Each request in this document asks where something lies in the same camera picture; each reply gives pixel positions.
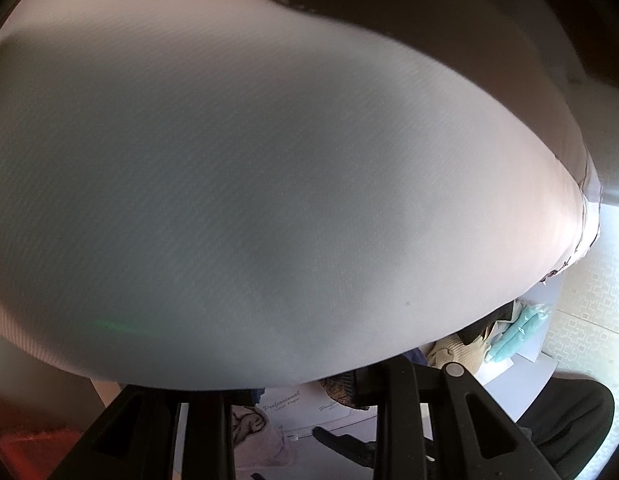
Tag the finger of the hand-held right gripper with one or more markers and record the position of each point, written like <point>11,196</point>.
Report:
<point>339,442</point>

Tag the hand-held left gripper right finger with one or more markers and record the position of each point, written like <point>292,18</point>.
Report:
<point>358,389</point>

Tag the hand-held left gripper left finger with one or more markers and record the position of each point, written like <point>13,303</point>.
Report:
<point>209,435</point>

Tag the navy lace underwear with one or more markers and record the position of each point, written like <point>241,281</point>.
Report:
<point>337,390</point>

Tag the lilac knit sock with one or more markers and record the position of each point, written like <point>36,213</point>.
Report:
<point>262,445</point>

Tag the black knit sock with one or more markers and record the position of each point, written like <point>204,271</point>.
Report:
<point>497,317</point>

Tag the white wooden shelf unit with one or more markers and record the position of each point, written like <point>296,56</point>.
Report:
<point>519,377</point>

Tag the teal cloth roll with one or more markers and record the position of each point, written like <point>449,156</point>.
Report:
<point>522,335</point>

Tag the pile of white paper packs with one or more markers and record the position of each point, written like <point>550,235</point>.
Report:
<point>299,410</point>

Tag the person's dark trousers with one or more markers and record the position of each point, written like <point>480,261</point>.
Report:
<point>574,420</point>

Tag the white pillow with purple flower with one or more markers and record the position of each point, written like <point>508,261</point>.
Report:
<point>239,160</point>

